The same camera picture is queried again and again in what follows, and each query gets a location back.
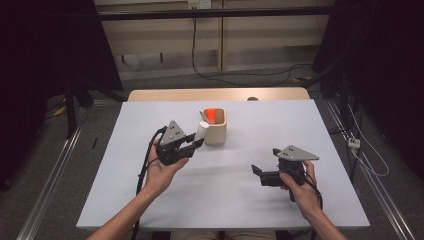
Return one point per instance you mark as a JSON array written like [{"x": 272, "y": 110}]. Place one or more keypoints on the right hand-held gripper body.
[{"x": 295, "y": 153}]

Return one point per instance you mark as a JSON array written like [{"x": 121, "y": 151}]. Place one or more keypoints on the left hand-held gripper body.
[{"x": 171, "y": 136}]

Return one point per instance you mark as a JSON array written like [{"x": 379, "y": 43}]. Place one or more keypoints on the white glue stick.
[{"x": 201, "y": 130}]

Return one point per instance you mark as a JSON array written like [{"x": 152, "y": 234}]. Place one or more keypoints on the beige square pen holder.
[{"x": 218, "y": 133}]

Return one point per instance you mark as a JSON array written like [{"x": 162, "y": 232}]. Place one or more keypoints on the orange highlighter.
[{"x": 210, "y": 115}]

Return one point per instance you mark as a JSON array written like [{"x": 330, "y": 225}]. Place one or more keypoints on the person's left hand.
[{"x": 158, "y": 176}]

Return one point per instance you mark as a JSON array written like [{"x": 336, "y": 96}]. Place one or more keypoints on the person's right hand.
[{"x": 305, "y": 196}]

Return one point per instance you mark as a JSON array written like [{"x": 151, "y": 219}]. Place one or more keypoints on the pale grey table mat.
[{"x": 260, "y": 126}]

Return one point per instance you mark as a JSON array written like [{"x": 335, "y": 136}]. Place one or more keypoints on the wooden table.
[{"x": 166, "y": 95}]

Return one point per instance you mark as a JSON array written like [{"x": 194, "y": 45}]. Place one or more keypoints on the dark table grommet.
[{"x": 253, "y": 98}]

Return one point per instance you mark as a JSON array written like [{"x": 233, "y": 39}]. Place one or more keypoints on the white power strip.
[{"x": 353, "y": 143}]

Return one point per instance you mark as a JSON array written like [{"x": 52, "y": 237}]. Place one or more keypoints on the yellow floor tape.
[
  {"x": 302, "y": 79},
  {"x": 59, "y": 111}
]

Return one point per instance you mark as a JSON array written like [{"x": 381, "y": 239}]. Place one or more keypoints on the small black floor strip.
[{"x": 95, "y": 143}]

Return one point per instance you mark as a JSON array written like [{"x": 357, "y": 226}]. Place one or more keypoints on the black metal stand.
[{"x": 70, "y": 113}]

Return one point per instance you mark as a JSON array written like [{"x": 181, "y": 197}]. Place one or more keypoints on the beige wooden cabinet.
[{"x": 266, "y": 40}]

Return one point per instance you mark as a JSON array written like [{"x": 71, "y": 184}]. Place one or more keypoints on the black curtain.
[
  {"x": 40, "y": 66},
  {"x": 383, "y": 66}
]

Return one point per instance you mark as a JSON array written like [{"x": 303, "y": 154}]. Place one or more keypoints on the black horizontal bar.
[{"x": 200, "y": 14}]

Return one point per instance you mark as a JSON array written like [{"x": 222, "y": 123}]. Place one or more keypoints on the aluminium floor rail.
[
  {"x": 50, "y": 180},
  {"x": 376, "y": 186}
]

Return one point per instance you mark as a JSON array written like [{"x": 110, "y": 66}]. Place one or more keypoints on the white wall socket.
[{"x": 199, "y": 4}]

